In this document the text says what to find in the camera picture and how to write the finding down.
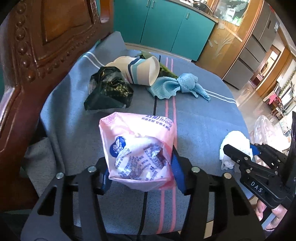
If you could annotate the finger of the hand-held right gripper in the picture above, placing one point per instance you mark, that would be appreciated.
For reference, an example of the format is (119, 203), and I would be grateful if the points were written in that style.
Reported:
(255, 149)
(233, 151)

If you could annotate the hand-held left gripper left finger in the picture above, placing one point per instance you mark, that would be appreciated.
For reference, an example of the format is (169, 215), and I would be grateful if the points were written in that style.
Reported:
(104, 184)

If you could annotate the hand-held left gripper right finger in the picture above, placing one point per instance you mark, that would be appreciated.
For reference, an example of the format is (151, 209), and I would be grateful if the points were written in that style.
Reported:
(178, 172)

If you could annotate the white tissue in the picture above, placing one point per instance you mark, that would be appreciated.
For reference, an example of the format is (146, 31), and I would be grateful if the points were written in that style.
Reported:
(235, 139)

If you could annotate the white basket with plastic liner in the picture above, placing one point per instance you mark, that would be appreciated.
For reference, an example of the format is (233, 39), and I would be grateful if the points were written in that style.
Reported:
(263, 129)

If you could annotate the pink tissue packet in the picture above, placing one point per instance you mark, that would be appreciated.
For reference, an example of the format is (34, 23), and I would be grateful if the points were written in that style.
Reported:
(138, 148)

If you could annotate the person's right hand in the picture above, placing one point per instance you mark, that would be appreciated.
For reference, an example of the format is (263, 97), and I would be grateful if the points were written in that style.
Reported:
(277, 213)

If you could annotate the blue striped towel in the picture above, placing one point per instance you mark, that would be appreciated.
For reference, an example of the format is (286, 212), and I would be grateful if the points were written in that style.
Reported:
(203, 111)

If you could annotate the pink cloth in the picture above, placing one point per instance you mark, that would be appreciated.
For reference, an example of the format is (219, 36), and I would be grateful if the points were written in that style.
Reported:
(274, 97)

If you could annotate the light blue cloth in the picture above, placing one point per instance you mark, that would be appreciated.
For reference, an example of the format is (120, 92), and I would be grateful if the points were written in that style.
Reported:
(166, 88)

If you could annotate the black plastic bag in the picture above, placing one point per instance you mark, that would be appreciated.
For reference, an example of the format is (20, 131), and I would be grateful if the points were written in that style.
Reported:
(108, 92)

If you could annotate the grey refrigerator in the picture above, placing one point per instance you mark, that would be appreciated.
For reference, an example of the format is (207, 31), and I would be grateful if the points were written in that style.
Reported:
(254, 53)

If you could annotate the green vegetable leaves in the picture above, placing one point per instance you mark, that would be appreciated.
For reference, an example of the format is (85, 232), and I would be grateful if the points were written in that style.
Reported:
(166, 73)

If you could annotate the striped paper cup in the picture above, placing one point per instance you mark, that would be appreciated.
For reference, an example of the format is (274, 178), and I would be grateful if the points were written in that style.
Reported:
(143, 71)

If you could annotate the wood framed glass door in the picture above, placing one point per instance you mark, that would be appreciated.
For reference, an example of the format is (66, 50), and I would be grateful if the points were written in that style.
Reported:
(222, 44)

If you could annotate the crushed white paper cup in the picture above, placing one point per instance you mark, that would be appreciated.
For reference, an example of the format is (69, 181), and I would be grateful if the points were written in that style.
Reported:
(118, 62)

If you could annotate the carved wooden chair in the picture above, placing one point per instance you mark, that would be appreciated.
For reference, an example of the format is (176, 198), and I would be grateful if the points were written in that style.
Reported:
(34, 69)

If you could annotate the grey kitchen countertop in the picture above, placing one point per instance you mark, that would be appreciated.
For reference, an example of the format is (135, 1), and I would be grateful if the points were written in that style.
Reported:
(208, 16)

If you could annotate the teal base cabinets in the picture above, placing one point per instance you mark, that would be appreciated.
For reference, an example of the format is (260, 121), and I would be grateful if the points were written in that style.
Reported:
(161, 27)

